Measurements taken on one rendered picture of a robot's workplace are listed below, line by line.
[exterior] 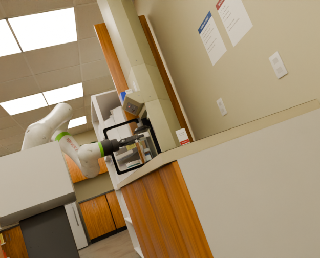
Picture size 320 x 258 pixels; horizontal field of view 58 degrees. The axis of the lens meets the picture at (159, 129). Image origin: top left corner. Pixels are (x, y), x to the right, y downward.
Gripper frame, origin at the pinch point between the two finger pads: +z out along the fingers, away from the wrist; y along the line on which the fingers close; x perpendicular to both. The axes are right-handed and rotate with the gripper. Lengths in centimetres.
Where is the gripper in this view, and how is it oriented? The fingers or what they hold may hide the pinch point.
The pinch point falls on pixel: (143, 136)
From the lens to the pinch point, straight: 175.3
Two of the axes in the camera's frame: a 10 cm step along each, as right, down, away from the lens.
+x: 3.3, 9.3, -1.6
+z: 9.0, -2.7, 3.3
